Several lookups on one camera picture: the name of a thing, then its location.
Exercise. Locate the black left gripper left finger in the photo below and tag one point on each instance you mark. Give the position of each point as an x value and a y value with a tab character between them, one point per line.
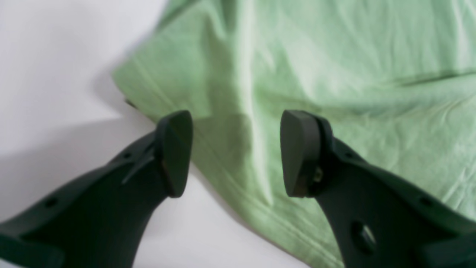
98	219

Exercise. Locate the green polo shirt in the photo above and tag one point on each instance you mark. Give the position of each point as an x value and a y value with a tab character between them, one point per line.
395	79

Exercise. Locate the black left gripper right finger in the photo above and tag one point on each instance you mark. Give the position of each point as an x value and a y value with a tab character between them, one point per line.
379	220

